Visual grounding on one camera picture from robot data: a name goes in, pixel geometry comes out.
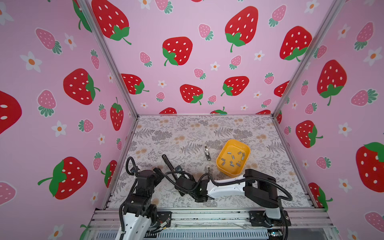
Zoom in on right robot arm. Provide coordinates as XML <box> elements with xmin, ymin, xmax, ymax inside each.
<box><xmin>170</xmin><ymin>169</ymin><xmax>293</xmax><ymax>228</ymax></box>

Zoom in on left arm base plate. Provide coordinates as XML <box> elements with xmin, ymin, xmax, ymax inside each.
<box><xmin>150</xmin><ymin>211</ymin><xmax>172</xmax><ymax>229</ymax></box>

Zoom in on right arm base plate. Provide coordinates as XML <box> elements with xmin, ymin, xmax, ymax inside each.
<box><xmin>249</xmin><ymin>211</ymin><xmax>292</xmax><ymax>228</ymax></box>

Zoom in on aluminium front rail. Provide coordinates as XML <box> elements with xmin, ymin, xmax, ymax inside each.
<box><xmin>88</xmin><ymin>207</ymin><xmax>334</xmax><ymax>240</ymax></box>

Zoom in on yellow plastic tray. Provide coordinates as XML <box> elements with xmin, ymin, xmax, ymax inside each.
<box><xmin>216</xmin><ymin>139</ymin><xmax>251</xmax><ymax>178</ymax></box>

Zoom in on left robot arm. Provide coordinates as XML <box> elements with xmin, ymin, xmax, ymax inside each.
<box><xmin>116</xmin><ymin>157</ymin><xmax>164</xmax><ymax>240</ymax></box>

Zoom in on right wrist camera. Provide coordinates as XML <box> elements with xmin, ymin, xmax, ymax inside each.
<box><xmin>174</xmin><ymin>166</ymin><xmax>184</xmax><ymax>174</ymax></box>

